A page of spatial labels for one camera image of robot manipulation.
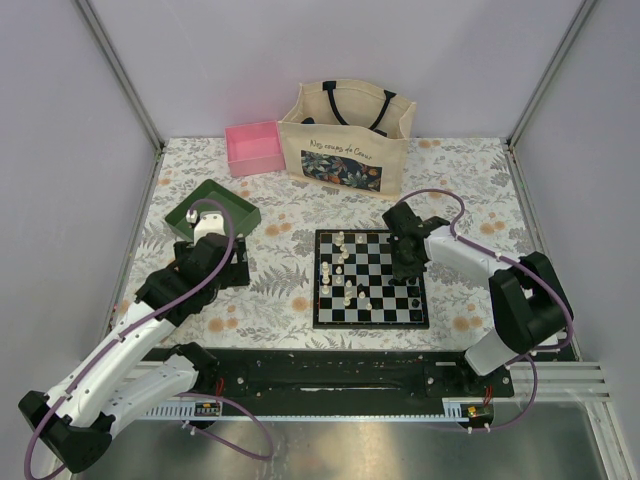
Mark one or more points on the floral patterned table mat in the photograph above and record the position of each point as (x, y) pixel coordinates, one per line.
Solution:
(465, 180)

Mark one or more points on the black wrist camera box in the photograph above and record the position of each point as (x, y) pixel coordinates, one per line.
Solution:
(403, 223)

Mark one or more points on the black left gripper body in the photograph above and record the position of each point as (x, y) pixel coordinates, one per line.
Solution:
(237, 274)

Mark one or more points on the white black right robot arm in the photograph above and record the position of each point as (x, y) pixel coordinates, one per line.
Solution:
(528, 304)

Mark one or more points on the beige canvas tote bag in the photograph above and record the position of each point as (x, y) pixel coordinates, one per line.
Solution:
(348, 134)

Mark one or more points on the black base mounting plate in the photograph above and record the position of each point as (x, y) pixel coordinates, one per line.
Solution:
(419, 374)

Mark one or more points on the left aluminium corner post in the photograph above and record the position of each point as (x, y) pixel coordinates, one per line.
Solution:
(98, 32)

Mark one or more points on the right aluminium corner post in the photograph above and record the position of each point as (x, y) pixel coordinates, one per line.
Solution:
(570, 36)

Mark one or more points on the aluminium corner post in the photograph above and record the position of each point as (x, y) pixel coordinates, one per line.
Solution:
(98, 32)
(570, 36)

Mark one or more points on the black white chess board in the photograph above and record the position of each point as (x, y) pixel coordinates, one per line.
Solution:
(366, 276)

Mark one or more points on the white slotted cable duct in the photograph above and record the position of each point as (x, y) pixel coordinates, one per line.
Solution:
(185, 410)

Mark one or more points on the pink plastic box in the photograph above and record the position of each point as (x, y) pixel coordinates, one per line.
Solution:
(254, 149)

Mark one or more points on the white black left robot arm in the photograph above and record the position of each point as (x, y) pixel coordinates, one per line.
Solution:
(78, 418)

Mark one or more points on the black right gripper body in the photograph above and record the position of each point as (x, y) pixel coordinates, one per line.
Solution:
(402, 266)

